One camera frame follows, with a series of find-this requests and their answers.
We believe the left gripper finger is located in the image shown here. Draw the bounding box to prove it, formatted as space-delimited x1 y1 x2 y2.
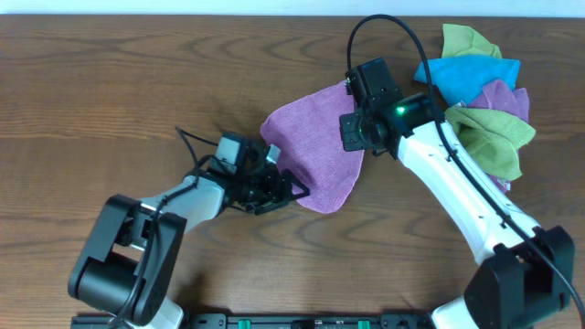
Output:
253 200 289 216
279 169 310 201

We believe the purple microfiber cloth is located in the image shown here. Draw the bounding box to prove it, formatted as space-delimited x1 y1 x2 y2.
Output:
260 82 364 214

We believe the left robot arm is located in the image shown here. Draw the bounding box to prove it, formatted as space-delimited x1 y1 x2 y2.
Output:
68 155 310 329

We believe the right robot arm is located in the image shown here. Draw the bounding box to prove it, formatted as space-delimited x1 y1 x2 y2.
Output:
339 94 584 328

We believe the blue microfiber cloth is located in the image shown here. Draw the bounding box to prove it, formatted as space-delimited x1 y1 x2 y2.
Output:
428 55 521 106

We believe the purple cloth in pile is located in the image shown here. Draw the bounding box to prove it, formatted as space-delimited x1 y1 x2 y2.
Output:
469 80 530 122

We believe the green cloth in front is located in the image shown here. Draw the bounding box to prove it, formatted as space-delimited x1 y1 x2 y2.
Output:
445 106 536 181

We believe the green cloth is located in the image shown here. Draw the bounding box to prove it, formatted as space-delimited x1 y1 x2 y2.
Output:
441 24 502 58
445 106 536 181

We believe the green cloth at back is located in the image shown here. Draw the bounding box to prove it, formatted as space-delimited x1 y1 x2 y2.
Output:
441 24 502 58

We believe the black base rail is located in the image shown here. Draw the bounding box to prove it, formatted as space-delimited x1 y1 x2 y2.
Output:
70 312 435 329

